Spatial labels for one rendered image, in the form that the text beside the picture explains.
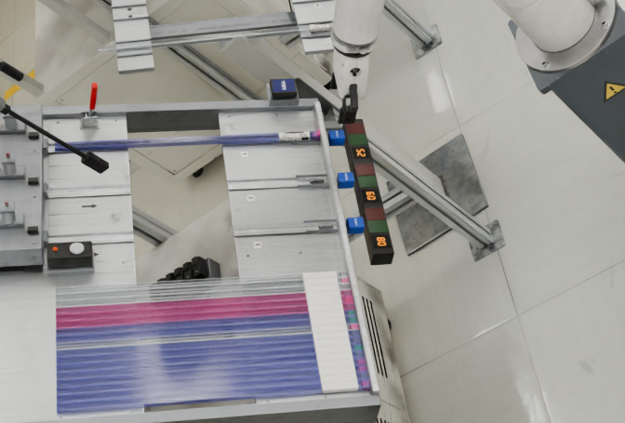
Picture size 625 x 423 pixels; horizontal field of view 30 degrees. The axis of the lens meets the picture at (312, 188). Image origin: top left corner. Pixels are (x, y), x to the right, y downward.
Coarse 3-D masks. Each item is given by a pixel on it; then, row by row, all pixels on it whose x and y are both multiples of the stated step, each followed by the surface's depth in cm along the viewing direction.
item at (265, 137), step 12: (312, 132) 227; (72, 144) 219; (84, 144) 220; (96, 144) 220; (108, 144) 220; (120, 144) 221; (132, 144) 221; (144, 144) 221; (156, 144) 222; (168, 144) 222; (180, 144) 223; (192, 144) 223; (204, 144) 224
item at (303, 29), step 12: (192, 36) 233; (204, 36) 233; (216, 36) 233; (228, 36) 233; (240, 36) 234; (252, 36) 234; (264, 36) 235; (108, 48) 230; (120, 48) 231; (132, 48) 231; (144, 48) 232
